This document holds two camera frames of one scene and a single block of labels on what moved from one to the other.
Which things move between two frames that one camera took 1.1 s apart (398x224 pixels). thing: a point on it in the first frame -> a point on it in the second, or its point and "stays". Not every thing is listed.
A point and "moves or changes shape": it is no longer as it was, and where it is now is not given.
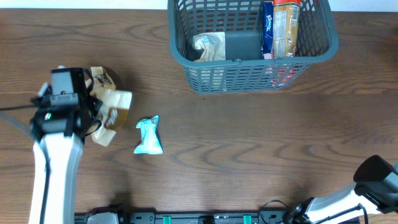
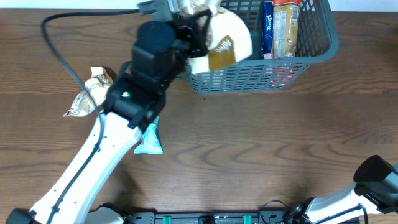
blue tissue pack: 268,31 stays
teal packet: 150,142 stays
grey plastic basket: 245,69 stays
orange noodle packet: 285,27 stays
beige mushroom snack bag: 116,105 moves or changes shape
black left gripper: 96,102 -> 198,37
